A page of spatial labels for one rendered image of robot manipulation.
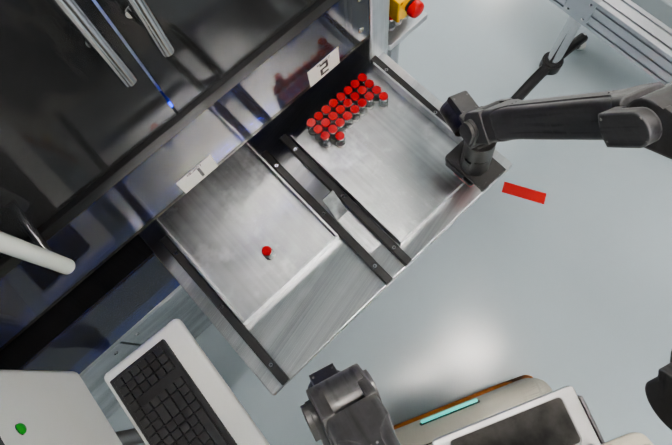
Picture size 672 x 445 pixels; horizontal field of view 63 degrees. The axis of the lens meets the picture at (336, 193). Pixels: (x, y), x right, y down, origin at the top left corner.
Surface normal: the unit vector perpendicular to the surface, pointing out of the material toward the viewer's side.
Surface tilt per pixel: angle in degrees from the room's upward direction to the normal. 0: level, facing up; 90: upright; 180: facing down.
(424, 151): 0
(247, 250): 0
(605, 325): 0
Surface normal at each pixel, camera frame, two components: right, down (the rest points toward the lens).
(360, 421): -0.23, -0.83
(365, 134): -0.07, -0.32
